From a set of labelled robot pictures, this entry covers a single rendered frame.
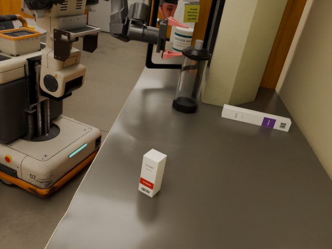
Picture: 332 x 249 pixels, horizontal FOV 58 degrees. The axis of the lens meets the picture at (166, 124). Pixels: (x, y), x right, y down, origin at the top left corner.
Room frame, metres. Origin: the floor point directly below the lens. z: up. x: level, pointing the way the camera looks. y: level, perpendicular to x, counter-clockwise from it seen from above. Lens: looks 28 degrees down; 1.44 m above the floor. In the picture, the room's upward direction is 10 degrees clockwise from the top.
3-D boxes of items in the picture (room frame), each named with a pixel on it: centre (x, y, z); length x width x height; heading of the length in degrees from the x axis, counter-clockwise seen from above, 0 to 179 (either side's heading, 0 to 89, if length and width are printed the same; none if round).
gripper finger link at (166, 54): (1.10, 0.03, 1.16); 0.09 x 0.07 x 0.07; 89
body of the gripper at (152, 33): (1.10, 0.10, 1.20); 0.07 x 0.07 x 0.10; 89
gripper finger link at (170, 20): (1.10, 0.03, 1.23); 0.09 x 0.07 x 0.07; 89
